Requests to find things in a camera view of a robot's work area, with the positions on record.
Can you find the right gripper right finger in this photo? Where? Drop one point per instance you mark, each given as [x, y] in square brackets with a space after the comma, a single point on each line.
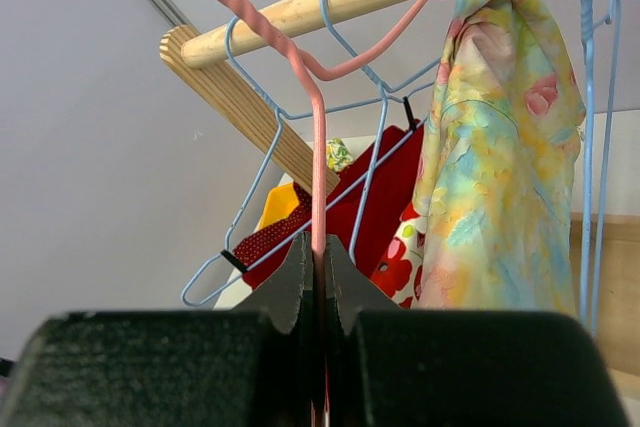
[389, 366]

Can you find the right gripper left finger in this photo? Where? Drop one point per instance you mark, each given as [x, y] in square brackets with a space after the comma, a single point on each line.
[247, 366]

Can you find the white red poppy skirt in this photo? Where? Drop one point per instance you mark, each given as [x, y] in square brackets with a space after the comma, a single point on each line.
[398, 273]

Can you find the plain red skirt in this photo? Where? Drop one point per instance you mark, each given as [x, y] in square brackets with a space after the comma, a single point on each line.
[390, 193]

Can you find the pastel floral skirt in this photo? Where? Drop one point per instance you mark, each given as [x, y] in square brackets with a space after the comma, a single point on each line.
[494, 184]

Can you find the lemon print skirt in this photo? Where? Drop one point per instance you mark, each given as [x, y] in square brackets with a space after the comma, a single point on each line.
[338, 155]

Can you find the pink wire hanger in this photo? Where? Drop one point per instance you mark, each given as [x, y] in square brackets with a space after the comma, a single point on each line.
[307, 70]

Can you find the wooden clothes rack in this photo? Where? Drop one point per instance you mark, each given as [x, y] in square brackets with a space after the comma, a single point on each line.
[203, 62]

